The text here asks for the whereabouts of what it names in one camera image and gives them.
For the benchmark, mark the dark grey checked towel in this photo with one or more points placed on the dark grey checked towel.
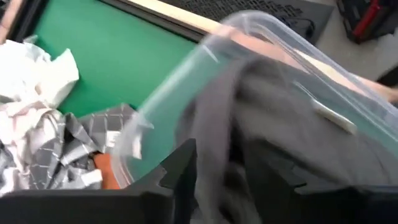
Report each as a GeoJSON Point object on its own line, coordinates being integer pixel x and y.
{"type": "Point", "coordinates": [46, 155]}

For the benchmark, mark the white plain towel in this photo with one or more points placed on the white plain towel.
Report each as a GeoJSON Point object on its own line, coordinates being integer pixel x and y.
{"type": "Point", "coordinates": [37, 74]}

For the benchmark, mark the red tool box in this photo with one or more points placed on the red tool box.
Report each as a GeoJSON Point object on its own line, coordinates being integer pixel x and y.
{"type": "Point", "coordinates": [367, 18]}

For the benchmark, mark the clear plastic bin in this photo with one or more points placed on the clear plastic bin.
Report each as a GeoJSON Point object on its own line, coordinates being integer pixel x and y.
{"type": "Point", "coordinates": [174, 93]}

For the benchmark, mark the dark grey plain towel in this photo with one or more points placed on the dark grey plain towel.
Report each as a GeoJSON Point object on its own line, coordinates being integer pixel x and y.
{"type": "Point", "coordinates": [280, 124]}

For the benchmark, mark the black perforated panel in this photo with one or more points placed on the black perforated panel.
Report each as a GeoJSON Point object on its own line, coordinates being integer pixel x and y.
{"type": "Point", "coordinates": [248, 9]}

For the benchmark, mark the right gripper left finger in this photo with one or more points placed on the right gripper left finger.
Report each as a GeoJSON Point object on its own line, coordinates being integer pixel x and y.
{"type": "Point", "coordinates": [93, 208]}

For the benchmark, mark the orange towel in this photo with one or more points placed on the orange towel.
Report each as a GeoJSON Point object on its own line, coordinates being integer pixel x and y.
{"type": "Point", "coordinates": [107, 171]}

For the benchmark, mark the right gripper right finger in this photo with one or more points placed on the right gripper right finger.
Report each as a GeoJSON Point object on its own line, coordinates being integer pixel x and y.
{"type": "Point", "coordinates": [342, 208]}

